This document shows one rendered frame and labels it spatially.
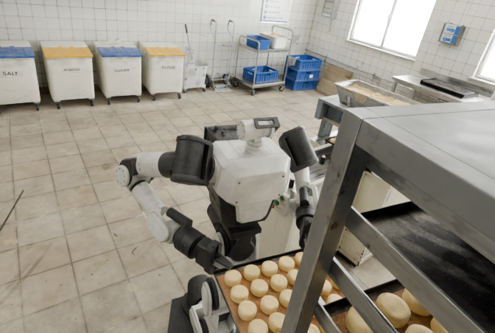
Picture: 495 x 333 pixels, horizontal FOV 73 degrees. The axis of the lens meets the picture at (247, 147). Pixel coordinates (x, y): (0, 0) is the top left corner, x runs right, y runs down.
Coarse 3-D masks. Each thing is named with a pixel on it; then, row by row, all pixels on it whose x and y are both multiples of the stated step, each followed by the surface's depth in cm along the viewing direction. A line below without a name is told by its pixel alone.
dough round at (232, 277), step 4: (228, 272) 99; (232, 272) 99; (236, 272) 99; (228, 276) 97; (232, 276) 97; (236, 276) 98; (240, 276) 98; (224, 280) 98; (228, 280) 96; (232, 280) 96; (236, 280) 96; (240, 280) 97; (228, 284) 96; (232, 284) 96; (236, 284) 96
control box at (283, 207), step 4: (284, 192) 192; (280, 196) 192; (284, 196) 190; (288, 196) 190; (280, 200) 193; (284, 200) 190; (288, 200) 189; (280, 204) 194; (284, 204) 191; (288, 204) 191; (276, 208) 198; (280, 208) 195; (284, 208) 192; (288, 208) 193; (280, 212) 196; (284, 212) 193; (284, 216) 195
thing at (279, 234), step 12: (312, 168) 221; (324, 168) 223; (312, 180) 207; (360, 180) 230; (288, 192) 193; (276, 216) 204; (288, 216) 195; (264, 228) 216; (276, 228) 206; (288, 228) 198; (264, 240) 219; (276, 240) 209; (288, 240) 201; (264, 252) 221; (276, 252) 211
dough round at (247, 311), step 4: (240, 304) 89; (244, 304) 90; (248, 304) 90; (252, 304) 90; (240, 308) 88; (244, 308) 89; (248, 308) 89; (252, 308) 89; (256, 308) 89; (240, 312) 88; (244, 312) 87; (248, 312) 88; (252, 312) 88; (240, 316) 88; (244, 316) 87; (248, 316) 87; (252, 316) 87; (248, 320) 87
